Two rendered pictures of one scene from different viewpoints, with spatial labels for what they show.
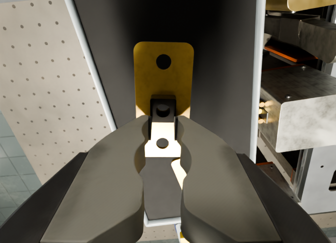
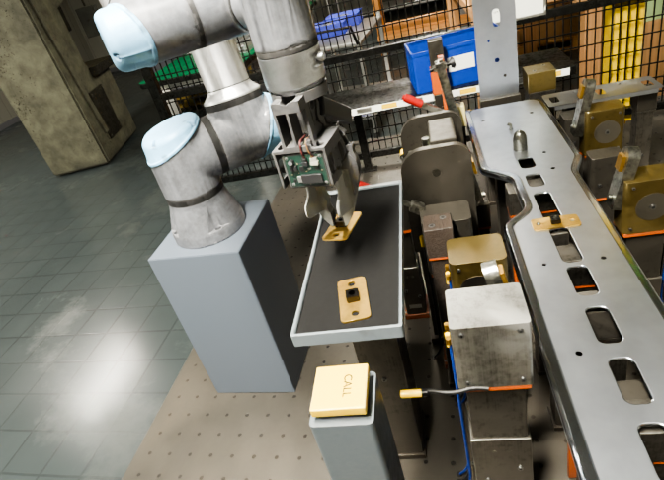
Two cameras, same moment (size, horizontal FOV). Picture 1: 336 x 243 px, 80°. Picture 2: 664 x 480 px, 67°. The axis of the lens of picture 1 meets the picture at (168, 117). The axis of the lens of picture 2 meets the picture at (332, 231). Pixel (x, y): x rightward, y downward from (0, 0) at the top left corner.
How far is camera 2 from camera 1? 0.74 m
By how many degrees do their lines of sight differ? 86
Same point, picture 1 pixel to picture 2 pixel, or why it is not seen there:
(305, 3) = (460, 261)
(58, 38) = (258, 431)
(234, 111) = (388, 256)
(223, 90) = (381, 247)
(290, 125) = (457, 305)
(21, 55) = (201, 443)
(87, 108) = not seen: outside the picture
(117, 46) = not seen: hidden behind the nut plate
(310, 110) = (472, 295)
